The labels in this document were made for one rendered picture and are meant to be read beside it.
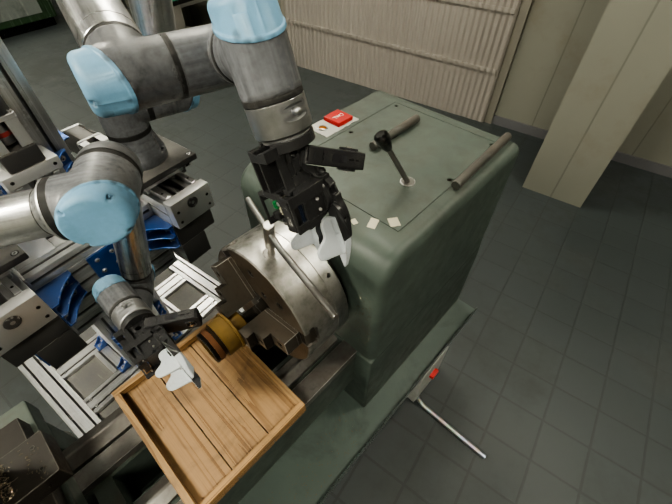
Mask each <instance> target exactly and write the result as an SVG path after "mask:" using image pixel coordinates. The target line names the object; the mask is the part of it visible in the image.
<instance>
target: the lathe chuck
mask: <svg viewBox="0 0 672 504"><path fill-rule="evenodd" d="M275 236H276V238H277V239H278V241H279V242H280V244H281V245H282V247H283V248H284V249H285V250H286V252H287V253H288V254H289V255H290V256H291V257H292V259H293V260H294V261H295V262H296V263H297V265H298V266H299V267H300V268H301V269H302V271H303V272H304V273H305V274H306V275H307V277H308V278H309V279H310V280H311V281H312V282H313V284H314V285H315V286H316V287H317V288H318V290H319V291H320V292H321V293H322V294H323V296H324V297H325V298H326V299H327V300H328V301H329V303H330V304H331V305H332V306H333V307H334V309H335V310H336V307H335V304H334V302H333V299H332V297H331V295H330V293H329V291H328V289H327V288H326V286H325V284H324V282H323V281H322V279H321V278H320V276H319V275H318V273H317V272H316V271H315V269H314V268H313V267H312V265H311V264H310V263H309V262H308V261H307V259H306V258H305V257H304V256H303V255H302V254H301V253H300V252H299V251H298V250H294V249H292V247H291V243H289V242H288V241H287V240H286V239H284V238H283V237H282V236H280V235H279V234H277V233H275ZM225 249H227V250H228V252H229V253H230V255H231V256H232V258H233V260H234V261H235V263H236V264H237V266H238V267H239V269H240V270H241V272H242V273H243V275H244V276H245V278H246V279H247V281H248V282H249V284H250V285H251V287H252V289H253V290H254V291H255V292H256V293H257V294H256V295H257V296H256V297H255V298H254V299H252V300H251V301H249V302H248V303H247V304H246V305H244V306H243V307H242V308H243V309H244V310H245V312H246V311H247V310H249V309H250V308H251V307H253V306H254V305H256V304H257V303H258V301H257V300H258V299H260V298H262V299H263V300H264V301H265V302H266V303H267V305H268V306H269V308H270V309H271V310H272V311H273V312H274V313H276V314H277V315H278V316H279V317H281V318H282V319H283V320H285V321H286V322H287V323H289V324H290V325H291V326H292V327H294V328H295V329H296V330H298V331H299V332H300V333H301V334H303V335H304V336H307V335H308V334H309V333H310V332H309V330H310V329H312V328H313V327H314V328H315V330H316V334H317V337H316V340H315V341H314V342H313V343H310V344H309V345H308V346H307V345H306V344H305V343H304V342H302V343H301V344H300V345H299V346H298V347H297V348H296V349H295V350H294V351H292V352H291V353H290V354H289V355H291V356H292V357H295V358H297V359H307V358H309V357H310V356H311V355H312V354H313V353H314V352H315V351H316V350H317V349H318V348H319V347H320V346H321V345H322V344H323V343H324V342H325V341H327V340H328V339H329V338H330V337H331V336H332V335H333V334H334V333H335V332H336V330H337V328H338V319H336V320H333V319H332V318H331V317H330V315H329V314H328V313H327V312H326V310H325V309H324V308H323V307H322V305H321V304H320V303H319V302H318V301H317V299H316V298H315V297H314V296H313V294H312V293H311V292H310V291H309V289H308V288H307V287H306V286H305V284H304V283H303V282H302V281H301V280H300V278H299V277H298V276H297V275H296V273H295V272H294V271H293V270H292V268H291V267H290V266H289V265H288V263H287V262H286V261H285V260H284V259H283V257H282V256H281V255H279V257H278V258H276V259H274V260H268V259H266V258H265V257H264V256H263V252H264V250H265V249H266V248H265V243H264V235H263V228H262V227H255V228H252V229H251V230H249V231H248V232H246V233H245V234H243V235H242V236H240V237H238V238H237V239H235V240H234V241H232V242H231V243H229V244H228V245H226V246H225V247H223V248H221V249H220V251H219V256H218V259H219V261H220V260H222V259H223V258H225V257H226V255H225V253H224V252H223V251H224V250H225Z"/></svg>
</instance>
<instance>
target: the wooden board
mask: <svg viewBox="0 0 672 504"><path fill-rule="evenodd" d="M216 317H217V316H216V315H215V316H214V317H213V318H211V319H210V320H209V321H207V322H206V323H205V324H203V325H202V326H201V327H199V328H198V329H197V330H195V331H194V332H193V333H191V334H190V335H189V336H187V337H186V338H185V339H183V340H182V341H180V342H179V343H178V344H176V345H177V346H178V348H179V349H180V351H181V352H182V353H183V355H184V356H185V357H186V358H187V360H188V361H189V362H190V363H191V365H192V366H193V367H194V370H195V372H196V373H197V374H198V375H199V376H200V378H201V386H202V387H201V388H200V389H198V387H197V386H196V385H195V384H194V383H193V382H190V383H188V384H186V385H184V386H182V387H180V388H178V389H176V390H174V391H172V392H173V393H174V394H175V396H176V397H177V398H178V400H179V401H180V402H181V403H182V405H183V406H184V407H185V409H186V410H187V411H188V413H189V414H190V415H191V416H192V418H193V419H194V420H195V422H196V423H197V424H198V425H199V427H200V428H201V429H202V431H203V432H204V433H205V434H206V436H207V437H208V438H209V440H210V441H211V442H212V443H213V445H214V446H215V447H216V449H217V450H218V451H219V453H220V454H221V455H222V456H223V458H224V459H225V460H226V462H227V463H228V464H229V465H230V467H231V468H232V469H233V470H232V469H231V468H230V467H229V466H228V464H227V463H226V462H225V460H224V459H223V458H222V456H221V455H220V454H219V453H218V451H217V450H216V449H215V447H214V446H213V445H212V444H211V442H210V441H209V440H208V438H207V437H206V436H205V435H204V433H203V432H202V431H201V429H200V428H199V427H198V425H197V424H196V423H195V422H194V420H193V419H192V418H191V416H190V415H189V414H188V413H187V411H186V410H185V409H184V407H183V406H182V405H181V403H180V402H179V401H178V400H177V398H176V397H175V396H174V394H173V393H172V392H171V391H169V390H168V389H167V388H166V384H167V382H168V380H169V378H170V376H171V374H168V375H166V376H164V377H162V379H163V380H164V382H165V383H166V384H165V383H164V382H163V380H162V379H161V378H158V377H156V375H154V376H152V377H151V378H150V379H147V378H146V376H145V375H144V374H143V372H142V371H140V372H139V373H138V374H136V375H135V376H133V377H132V378H131V379H129V380H128V381H127V382H125V383H124V384H123V385H121V386H120V387H119V388H117V389H116V390H115V391H113V392H112V393H111V394H112V395H113V397H114V398H115V400H116V401H117V403H118V404H119V406H120V407H121V409H122V410H123V412H124V413H125V415H126V417H127V418H128V420H129V421H130V423H131V424H132V426H133V427H134V429H135V430H136V432H137V433H138V435H139V436H140V438H141V439H142V441H143V442H144V444H145V445H146V447H147V448H148V450H149V451H150V453H151V454H152V456H153V457H154V459H155V460H156V462H157V463H158V465H159V466H160V468H161V469H162V471H163V472H164V474H165V475H166V477H167V478H168V480H169V481H170V483H171V484H172V486H173V487H174V489H175V491H176V492H177V494H178V495H179V497H180V498H181V500H182V501H183V503H184V504H217V503H218V502H219V501H220V500H221V499H222V498H223V497H224V495H225V494H226V493H227V492H228V491H229V490H230V489H231V488H232V487H233V486H234V485H235V484H236V483H237V482H238V481H239V478H240V479H241V478H242V477H243V476H244V475H245V474H246V473H247V472H248V470H249V469H250V468H251V467H252V466H253V465H254V464H255V463H256V462H257V461H258V460H259V459H260V458H261V457H262V456H263V455H264V454H265V453H266V452H267V451H268V450H269V449H270V448H271V447H272V445H273V444H274V441H275V442H276V441H277V440H278V439H279V438H280V437H281V436H282V435H283V434H284V433H285V432H286V431H287V430H288V429H289V428H290V427H291V426H292V425H293V424H294V423H295V422H296V420H297V419H298V418H299V417H300V416H301V415H302V414H303V413H304V412H305V411H306V406H305V404H304V403H303V402H302V401H301V400H300V399H299V398H298V397H297V396H296V395H295V394H294V393H293V392H292V391H291V390H290V389H289V388H288V387H287V386H286V385H285V384H284V383H283V382H282V381H281V380H280V379H279V378H278V377H277V376H276V375H275V374H274V373H273V372H272V371H271V370H270V369H269V368H268V367H267V366H266V364H265V363H264V362H263V361H262V360H261V359H260V358H259V357H258V356H257V355H256V354H255V353H254V352H253V351H252V350H251V349H250V348H249V347H248V346H247V345H246V346H245V347H240V348H239V349H238V350H237V351H236V352H235V353H233V354H232V355H229V354H227V355H226V358H225V359H223V360H221V361H220V362H219V363H218V362H216V361H215V360H214V359H213V358H212V357H211V355H210V354H209V353H208V352H207V351H206V350H205V348H204V347H203V346H202V344H201V343H200V342H199V340H198V339H197V337H196V336H197V334H199V332H201V331H202V330H203V329H207V327H206V325H207V324H208V323H209V322H210V321H212V320H213V319H214V318H216ZM193 349H194V350H195V351H194V350H193ZM200 357H201V358H202V359H203V360H202V359H201V358H200ZM208 366H209V367H210V368H209V367H208ZM215 374H216V375H217V376H218V377H217V376H216V375H215ZM223 383H224V384H225V385H224V384H223ZM230 391H231V392H232V393H233V394H232V393H231V392H230ZM237 399H238V400H239V401H240V402H239V401H238V400H237ZM245 408H246V409H247V410H246V409H245ZM252 416H253V417H254V418H255V419H254V418H253V417H252ZM260 425H261V426H262V427H261V426H260ZM267 433H268V434H267ZM238 477H239V478H238Z"/></svg>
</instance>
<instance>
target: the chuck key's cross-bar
mask: <svg viewBox="0 0 672 504"><path fill-rule="evenodd" d="M245 201H246V203H247V204H248V206H249V207H250V209H251V211H252V212H253V214H254V215H255V217H256V218H257V220H258V221H259V223H260V225H261V226H262V224H263V223H264V222H265V219H264V218H263V216H262V215H261V213H260V212H259V210H258V208H257V207H256V205H255V204H254V202H253V201H252V199H251V198H250V197H246V198H245ZM268 237H269V239H270V240H271V242H272V243H273V245H274V247H275V248H276V250H277V251H278V252H279V254H280V255H281V256H282V257H283V259H284V260H285V261H286V262H287V263H288V265H289V266H290V267H291V268H292V270H293V271H294V272H295V273H296V275H297V276H298V277H299V278H300V280H301V281H302V282H303V283H304V284H305V286H306V287H307V288H308V289H309V291H310V292H311V293H312V294H313V296H314V297H315V298H316V299H317V301H318V302H319V303H320V304H321V305H322V307H323V308H324V309H325V310H326V312H327V313H328V314H329V315H330V317H331V318H332V319H333V320H336V319H338V317H339V313H338V312H337V311H336V310H335V309H334V307H333V306H332V305H331V304H330V303H329V301H328V300H327V299H326V298H325V297H324V296H323V294H322V293H321V292H320V291H319V290H318V288H317V287H316V286H315V285H314V284H313V282H312V281H311V280H310V279H309V278H308V277H307V275H306V274H305V273H304V272H303V271H302V269H301V268H300V267H299V266H298V265H297V263H296V262H295V261H294V260H293V259H292V257H291V256H290V255H289V254H288V253H287V252H286V250H285V249H284V248H283V247H282V245H281V244H280V242H279V241H278V239H277V238H276V236H275V234H274V233H273V234H270V235H269V236H268Z"/></svg>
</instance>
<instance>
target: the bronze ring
mask: <svg viewBox="0 0 672 504"><path fill-rule="evenodd" d="M216 316H217V317H216V318H214V319H213V320H212V321H210V322H209V323H208V324H207V325H206V327H207V329H203V330H202V331H201V332H199V334H197V336H196V337H197V339H198V340H199V342H200V343H201V344H202V346H203V347H204V348H205V350H206V351H207V352H208V353H209V354H210V355H211V357H212V358H213V359H214V360H215V361H216V362H218V363H219V362H220V361H221V360H223V359H225V358H226V355H227V354H229V355H232V354H233V353H235V352H236V351H237V350H238V349H239V348H240V347H245V346H246V343H245V341H244V339H243V337H242V336H241V334H240V333H239V330H240V329H241V328H242V327H244V326H245V325H246V324H247V322H246V320H245V319H244V318H243V317H242V316H241V315H240V314H239V313H238V312H237V311H236V312H235V313H234V314H232V315H231V316H230V317H229V318H226V317H225V316H224V315H223V314H222V313H217V315H216Z"/></svg>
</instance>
